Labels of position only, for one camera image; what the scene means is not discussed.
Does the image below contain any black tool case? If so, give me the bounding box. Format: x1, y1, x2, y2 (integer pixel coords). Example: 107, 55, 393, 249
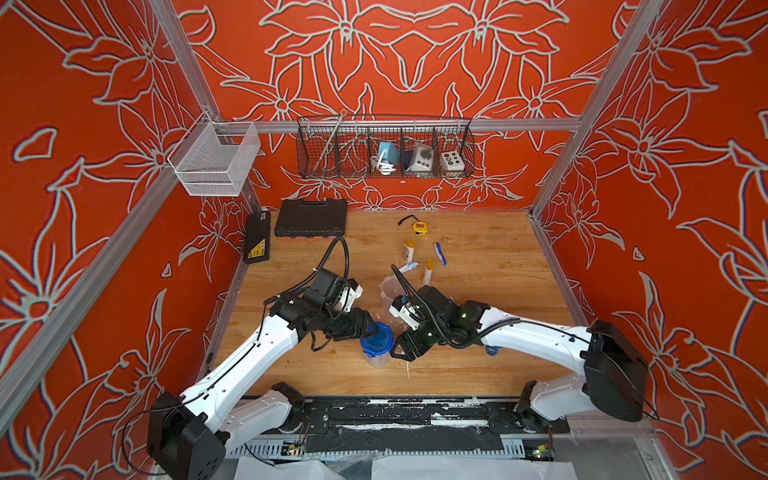
274, 199, 348, 238

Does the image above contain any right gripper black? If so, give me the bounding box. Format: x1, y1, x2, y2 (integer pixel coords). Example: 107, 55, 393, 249
384, 320, 449, 363

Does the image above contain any white bottle yellow cap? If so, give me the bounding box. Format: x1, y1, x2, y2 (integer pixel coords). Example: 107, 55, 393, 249
404, 238, 415, 263
422, 258, 435, 286

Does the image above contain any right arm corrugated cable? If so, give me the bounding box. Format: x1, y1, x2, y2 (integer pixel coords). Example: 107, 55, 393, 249
389, 263, 661, 421

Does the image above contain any black wire wall basket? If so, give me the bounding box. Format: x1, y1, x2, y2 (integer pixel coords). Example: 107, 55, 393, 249
296, 114, 476, 180

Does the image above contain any white wire basket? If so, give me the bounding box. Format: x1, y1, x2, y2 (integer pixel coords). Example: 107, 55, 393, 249
169, 121, 261, 197

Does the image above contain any aluminium frame post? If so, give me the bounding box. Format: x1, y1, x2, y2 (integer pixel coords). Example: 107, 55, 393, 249
150, 1, 261, 211
528, 0, 663, 222

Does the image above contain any blue white item in basket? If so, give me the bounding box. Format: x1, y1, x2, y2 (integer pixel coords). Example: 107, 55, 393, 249
370, 142, 400, 176

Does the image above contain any clear plastic container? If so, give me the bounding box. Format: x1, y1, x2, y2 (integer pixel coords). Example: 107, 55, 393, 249
366, 352, 391, 369
380, 275, 405, 318

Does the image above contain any aluminium frame post left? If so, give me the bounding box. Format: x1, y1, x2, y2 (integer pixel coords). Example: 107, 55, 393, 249
150, 1, 261, 211

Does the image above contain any yellow tape measure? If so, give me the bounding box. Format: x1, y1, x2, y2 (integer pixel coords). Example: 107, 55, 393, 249
397, 214, 429, 236

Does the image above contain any white button box in basket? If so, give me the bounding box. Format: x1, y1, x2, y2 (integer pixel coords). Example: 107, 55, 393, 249
440, 150, 466, 178

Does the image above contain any black box yellow label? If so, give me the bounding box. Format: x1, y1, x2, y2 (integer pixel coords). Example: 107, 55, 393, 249
242, 211, 271, 265

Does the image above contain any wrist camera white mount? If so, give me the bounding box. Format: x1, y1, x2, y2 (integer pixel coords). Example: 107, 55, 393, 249
334, 279, 364, 313
389, 295, 423, 331

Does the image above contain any white blue toothpaste tube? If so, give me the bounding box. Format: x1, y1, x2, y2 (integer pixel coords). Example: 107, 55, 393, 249
398, 261, 420, 273

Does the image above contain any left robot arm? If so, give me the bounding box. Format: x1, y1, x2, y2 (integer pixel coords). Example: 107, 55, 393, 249
146, 292, 379, 479

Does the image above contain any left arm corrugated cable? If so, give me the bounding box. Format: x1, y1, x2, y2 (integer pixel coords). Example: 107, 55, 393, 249
263, 236, 351, 307

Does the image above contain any aluminium crossbar back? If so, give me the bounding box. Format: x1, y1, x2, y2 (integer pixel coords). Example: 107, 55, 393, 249
214, 116, 582, 136

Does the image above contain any aluminium frame post right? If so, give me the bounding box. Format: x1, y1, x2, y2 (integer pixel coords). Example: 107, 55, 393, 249
528, 0, 663, 222

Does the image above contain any grey device in basket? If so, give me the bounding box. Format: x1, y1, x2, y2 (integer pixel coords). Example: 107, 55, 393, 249
400, 142, 434, 178

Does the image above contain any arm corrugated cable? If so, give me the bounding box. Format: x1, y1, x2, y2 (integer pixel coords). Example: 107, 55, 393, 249
389, 263, 661, 421
263, 236, 351, 307

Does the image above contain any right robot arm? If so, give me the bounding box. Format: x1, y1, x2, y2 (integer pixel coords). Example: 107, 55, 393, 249
389, 296, 649, 432

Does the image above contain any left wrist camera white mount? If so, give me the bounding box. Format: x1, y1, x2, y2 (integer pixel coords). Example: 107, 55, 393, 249
334, 279, 364, 313

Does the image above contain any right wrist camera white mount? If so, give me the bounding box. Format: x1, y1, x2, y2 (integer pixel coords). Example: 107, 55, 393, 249
389, 295, 423, 331

